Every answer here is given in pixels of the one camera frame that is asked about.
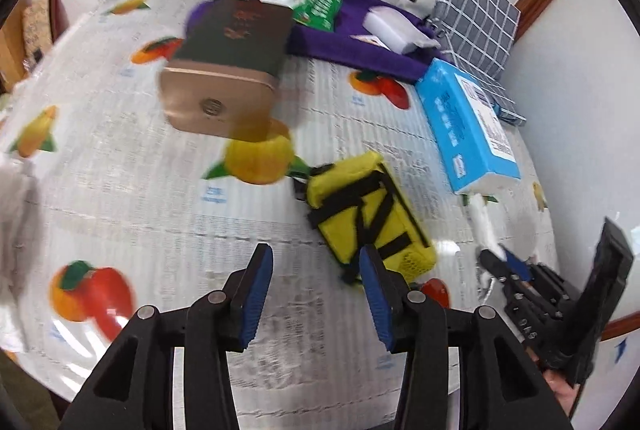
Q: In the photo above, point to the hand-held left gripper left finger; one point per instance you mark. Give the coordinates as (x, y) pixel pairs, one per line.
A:
(257, 290)

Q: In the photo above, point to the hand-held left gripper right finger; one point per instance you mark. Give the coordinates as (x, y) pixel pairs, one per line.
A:
(375, 305)

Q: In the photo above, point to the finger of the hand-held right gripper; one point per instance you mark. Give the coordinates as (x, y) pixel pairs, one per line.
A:
(492, 265)
(517, 266)

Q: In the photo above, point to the white tube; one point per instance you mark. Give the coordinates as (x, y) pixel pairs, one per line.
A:
(482, 220)

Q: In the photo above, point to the person's right hand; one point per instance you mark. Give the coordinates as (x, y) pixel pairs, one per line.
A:
(562, 392)

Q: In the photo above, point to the brown wooden baseboard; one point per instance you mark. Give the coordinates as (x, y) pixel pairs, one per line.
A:
(620, 327)

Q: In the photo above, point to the blue tissue box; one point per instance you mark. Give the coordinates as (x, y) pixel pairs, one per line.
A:
(460, 125)

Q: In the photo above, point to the gold and dark box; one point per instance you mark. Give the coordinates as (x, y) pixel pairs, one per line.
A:
(230, 45)

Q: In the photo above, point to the purple towel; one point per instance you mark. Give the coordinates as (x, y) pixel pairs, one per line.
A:
(350, 52)

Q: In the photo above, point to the grey plaid cushion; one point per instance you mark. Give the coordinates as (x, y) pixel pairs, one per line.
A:
(475, 10)

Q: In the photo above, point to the white packet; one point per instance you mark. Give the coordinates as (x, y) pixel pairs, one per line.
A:
(395, 27)

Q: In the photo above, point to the green tissue pack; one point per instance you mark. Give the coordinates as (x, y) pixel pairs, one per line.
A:
(317, 5)

